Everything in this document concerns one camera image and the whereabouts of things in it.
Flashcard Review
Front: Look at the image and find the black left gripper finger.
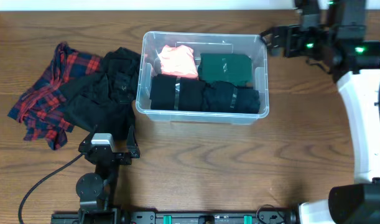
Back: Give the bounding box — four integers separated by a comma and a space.
80, 125, 98, 146
126, 125, 139, 152

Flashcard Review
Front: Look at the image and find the dark green garment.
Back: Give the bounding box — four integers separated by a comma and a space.
198, 54, 253, 86

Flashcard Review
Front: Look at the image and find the red navy plaid shirt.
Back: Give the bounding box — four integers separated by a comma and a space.
7, 42, 102, 150

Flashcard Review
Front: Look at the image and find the black garment with grey stripe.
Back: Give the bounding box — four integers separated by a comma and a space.
150, 74, 206, 111

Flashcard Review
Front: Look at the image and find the salmon pink garment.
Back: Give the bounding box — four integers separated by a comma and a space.
158, 45, 198, 79

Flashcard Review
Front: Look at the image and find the dark navy garment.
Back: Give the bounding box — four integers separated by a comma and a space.
202, 82, 261, 114

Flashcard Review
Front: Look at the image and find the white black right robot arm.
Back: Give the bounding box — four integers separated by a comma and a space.
261, 0, 380, 223

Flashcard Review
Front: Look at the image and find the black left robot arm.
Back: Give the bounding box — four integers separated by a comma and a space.
76, 126, 141, 224

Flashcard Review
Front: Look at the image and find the clear plastic storage bin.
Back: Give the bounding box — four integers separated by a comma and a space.
136, 31, 269, 125

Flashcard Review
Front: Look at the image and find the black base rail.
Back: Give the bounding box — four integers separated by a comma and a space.
50, 207, 300, 224

